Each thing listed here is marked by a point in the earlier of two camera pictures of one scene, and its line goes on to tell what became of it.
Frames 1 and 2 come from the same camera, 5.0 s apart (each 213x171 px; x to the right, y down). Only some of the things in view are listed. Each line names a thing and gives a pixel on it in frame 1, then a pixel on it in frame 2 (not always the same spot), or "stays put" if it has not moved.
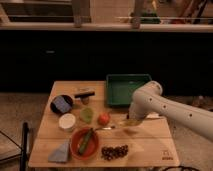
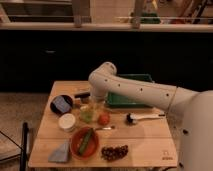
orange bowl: [91, 147] stays put
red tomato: [104, 119] stays put
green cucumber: [84, 144] stays put
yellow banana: [131, 122] -> [84, 106]
